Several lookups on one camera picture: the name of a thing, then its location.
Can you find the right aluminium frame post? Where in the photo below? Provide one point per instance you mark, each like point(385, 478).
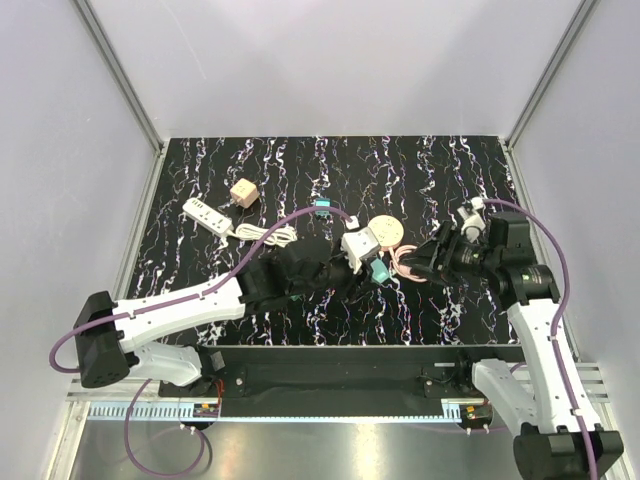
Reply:
point(577, 23)

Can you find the black marbled table mat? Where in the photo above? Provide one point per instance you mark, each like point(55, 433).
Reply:
point(337, 241)

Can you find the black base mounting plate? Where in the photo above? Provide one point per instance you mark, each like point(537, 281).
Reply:
point(399, 382)

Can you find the beige cube adapter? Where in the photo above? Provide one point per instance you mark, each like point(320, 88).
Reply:
point(244, 193)

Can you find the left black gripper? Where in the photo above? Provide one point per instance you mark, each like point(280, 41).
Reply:
point(355, 285)

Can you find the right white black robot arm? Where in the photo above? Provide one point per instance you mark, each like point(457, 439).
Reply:
point(556, 432)

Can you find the pink round power socket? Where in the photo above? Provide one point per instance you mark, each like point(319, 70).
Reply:
point(388, 231)

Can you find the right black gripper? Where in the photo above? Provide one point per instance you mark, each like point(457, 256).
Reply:
point(426, 261)

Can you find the white power strip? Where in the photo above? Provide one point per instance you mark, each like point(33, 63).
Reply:
point(207, 217)

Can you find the left aluminium frame post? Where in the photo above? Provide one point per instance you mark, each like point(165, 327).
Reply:
point(107, 52)

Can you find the teal plug adapter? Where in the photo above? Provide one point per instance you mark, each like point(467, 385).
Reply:
point(379, 272)

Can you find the blue plug adapter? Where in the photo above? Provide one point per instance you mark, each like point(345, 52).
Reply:
point(322, 204)

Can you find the aluminium frame post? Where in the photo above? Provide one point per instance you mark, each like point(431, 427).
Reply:
point(107, 52)
point(577, 23)

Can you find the slotted cable duct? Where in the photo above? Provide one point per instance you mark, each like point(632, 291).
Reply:
point(155, 411)

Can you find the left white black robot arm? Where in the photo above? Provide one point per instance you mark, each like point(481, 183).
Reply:
point(117, 339)

